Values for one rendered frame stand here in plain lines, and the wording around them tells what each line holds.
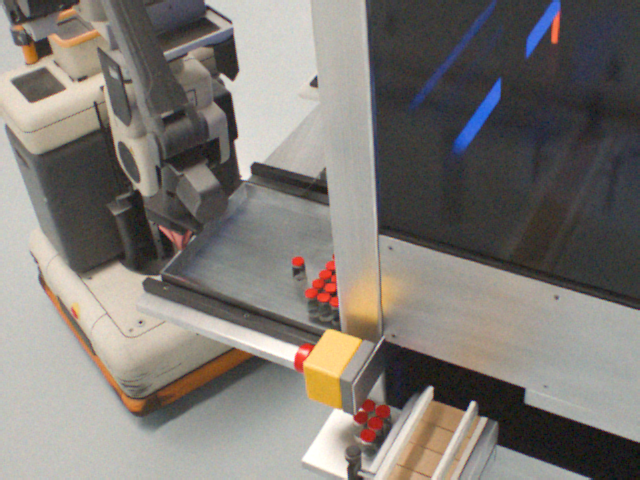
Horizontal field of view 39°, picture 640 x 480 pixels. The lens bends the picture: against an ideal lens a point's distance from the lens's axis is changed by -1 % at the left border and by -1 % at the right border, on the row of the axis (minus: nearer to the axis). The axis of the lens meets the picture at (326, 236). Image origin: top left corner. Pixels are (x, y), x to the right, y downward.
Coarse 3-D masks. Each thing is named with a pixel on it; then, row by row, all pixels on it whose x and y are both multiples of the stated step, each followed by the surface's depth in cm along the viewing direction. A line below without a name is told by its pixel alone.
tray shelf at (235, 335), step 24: (312, 120) 186; (288, 144) 180; (312, 144) 180; (288, 168) 175; (312, 168) 174; (312, 192) 168; (144, 312) 151; (168, 312) 148; (192, 312) 148; (216, 336) 145; (240, 336) 143; (264, 336) 143; (288, 360) 139
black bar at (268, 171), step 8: (256, 168) 172; (264, 168) 172; (272, 168) 172; (280, 168) 171; (264, 176) 172; (272, 176) 171; (280, 176) 170; (288, 176) 169; (296, 176) 169; (304, 176) 169; (296, 184) 170; (304, 184) 168; (312, 184) 167; (320, 184) 167; (320, 192) 168
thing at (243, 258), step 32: (256, 192) 166; (224, 224) 163; (256, 224) 163; (288, 224) 162; (320, 224) 161; (192, 256) 157; (224, 256) 157; (256, 256) 156; (288, 256) 156; (320, 256) 155; (192, 288) 148; (224, 288) 151; (256, 288) 150; (288, 288) 150; (288, 320) 141; (320, 320) 144
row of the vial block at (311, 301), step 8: (328, 264) 147; (320, 272) 146; (328, 272) 145; (320, 280) 144; (328, 280) 145; (312, 288) 143; (320, 288) 143; (312, 296) 142; (312, 304) 142; (312, 312) 144
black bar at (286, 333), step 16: (144, 288) 152; (160, 288) 150; (176, 288) 149; (192, 304) 148; (208, 304) 146; (224, 304) 146; (240, 320) 144; (256, 320) 143; (272, 320) 142; (272, 336) 142; (288, 336) 140; (304, 336) 139
